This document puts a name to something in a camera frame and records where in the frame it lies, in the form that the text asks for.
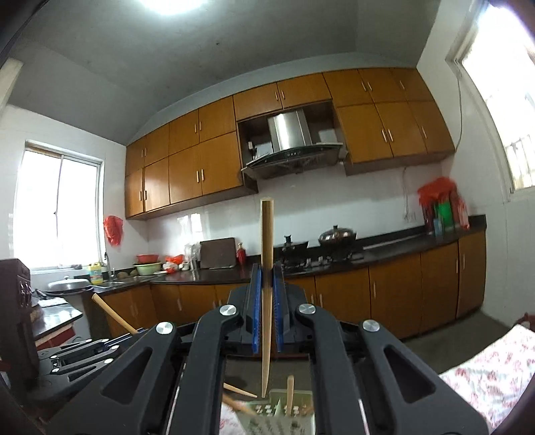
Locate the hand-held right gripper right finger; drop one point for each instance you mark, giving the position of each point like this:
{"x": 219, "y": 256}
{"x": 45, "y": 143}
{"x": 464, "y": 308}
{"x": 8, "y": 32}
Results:
{"x": 279, "y": 309}

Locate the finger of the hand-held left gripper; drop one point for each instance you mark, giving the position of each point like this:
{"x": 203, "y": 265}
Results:
{"x": 77, "y": 372}
{"x": 79, "y": 346}

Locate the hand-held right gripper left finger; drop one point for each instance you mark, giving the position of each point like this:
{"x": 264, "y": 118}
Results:
{"x": 255, "y": 309}

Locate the green perforated chopstick holder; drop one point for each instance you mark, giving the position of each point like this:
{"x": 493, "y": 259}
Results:
{"x": 271, "y": 422}

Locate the dark side table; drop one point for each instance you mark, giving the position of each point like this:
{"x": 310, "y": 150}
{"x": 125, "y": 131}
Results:
{"x": 54, "y": 318}

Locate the gas stove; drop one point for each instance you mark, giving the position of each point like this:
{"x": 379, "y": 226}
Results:
{"x": 309, "y": 262}

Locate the red bottle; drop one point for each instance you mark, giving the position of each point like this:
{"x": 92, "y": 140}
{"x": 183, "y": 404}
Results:
{"x": 241, "y": 253}

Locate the steel pot lid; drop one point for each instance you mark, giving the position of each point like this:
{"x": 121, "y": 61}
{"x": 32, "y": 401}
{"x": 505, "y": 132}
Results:
{"x": 69, "y": 285}

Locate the black wok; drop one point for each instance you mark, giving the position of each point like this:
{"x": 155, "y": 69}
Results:
{"x": 292, "y": 244}

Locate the dark chopping board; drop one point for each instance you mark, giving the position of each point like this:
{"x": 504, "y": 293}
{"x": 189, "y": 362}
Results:
{"x": 217, "y": 253}

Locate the yellow dish soap bottle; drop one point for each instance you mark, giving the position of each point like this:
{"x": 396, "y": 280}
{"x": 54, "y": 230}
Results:
{"x": 96, "y": 274}

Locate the sink faucet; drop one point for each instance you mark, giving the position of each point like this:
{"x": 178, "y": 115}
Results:
{"x": 113, "y": 272}

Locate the wok with lid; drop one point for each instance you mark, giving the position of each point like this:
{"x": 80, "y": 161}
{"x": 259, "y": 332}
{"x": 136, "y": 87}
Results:
{"x": 337, "y": 238}

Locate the red white plastic bag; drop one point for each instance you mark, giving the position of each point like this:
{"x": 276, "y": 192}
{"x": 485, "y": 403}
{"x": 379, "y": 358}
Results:
{"x": 173, "y": 263}

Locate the green basin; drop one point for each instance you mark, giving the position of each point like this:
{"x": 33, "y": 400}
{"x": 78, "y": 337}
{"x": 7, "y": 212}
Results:
{"x": 147, "y": 268}

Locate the red basin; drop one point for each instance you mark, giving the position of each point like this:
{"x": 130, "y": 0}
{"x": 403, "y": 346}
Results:
{"x": 147, "y": 258}

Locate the wooden lower cabinets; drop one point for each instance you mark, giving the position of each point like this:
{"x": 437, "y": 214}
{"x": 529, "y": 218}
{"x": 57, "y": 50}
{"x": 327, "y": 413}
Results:
{"x": 393, "y": 288}

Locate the wooden cabinets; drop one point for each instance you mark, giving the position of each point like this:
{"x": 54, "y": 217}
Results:
{"x": 200, "y": 163}
{"x": 393, "y": 288}

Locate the sliding window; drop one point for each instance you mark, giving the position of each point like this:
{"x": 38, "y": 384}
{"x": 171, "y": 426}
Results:
{"x": 58, "y": 209}

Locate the hanging red plastic bag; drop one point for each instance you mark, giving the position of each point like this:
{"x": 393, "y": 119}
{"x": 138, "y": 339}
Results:
{"x": 113, "y": 230}

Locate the black countertop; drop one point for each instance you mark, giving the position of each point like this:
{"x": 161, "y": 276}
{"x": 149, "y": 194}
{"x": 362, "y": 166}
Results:
{"x": 397, "y": 242}

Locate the wooden upper cabinets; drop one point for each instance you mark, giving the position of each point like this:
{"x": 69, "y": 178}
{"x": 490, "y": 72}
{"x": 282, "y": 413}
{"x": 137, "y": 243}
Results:
{"x": 200, "y": 163}

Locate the steel range hood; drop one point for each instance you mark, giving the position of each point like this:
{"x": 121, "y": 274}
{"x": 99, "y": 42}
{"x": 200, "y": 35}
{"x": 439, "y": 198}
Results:
{"x": 288, "y": 142}

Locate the green box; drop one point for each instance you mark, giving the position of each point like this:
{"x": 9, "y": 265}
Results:
{"x": 444, "y": 215}

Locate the red packet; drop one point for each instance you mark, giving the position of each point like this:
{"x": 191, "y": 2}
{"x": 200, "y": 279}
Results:
{"x": 462, "y": 213}

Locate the floral white red tablecloth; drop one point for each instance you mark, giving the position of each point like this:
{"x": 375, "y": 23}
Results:
{"x": 489, "y": 368}

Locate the large bright window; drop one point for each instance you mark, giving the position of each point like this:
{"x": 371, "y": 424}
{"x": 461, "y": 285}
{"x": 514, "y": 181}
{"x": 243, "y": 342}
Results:
{"x": 501, "y": 125}

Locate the wall outlet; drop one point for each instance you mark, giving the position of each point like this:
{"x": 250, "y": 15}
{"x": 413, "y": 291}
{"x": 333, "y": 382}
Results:
{"x": 409, "y": 216}

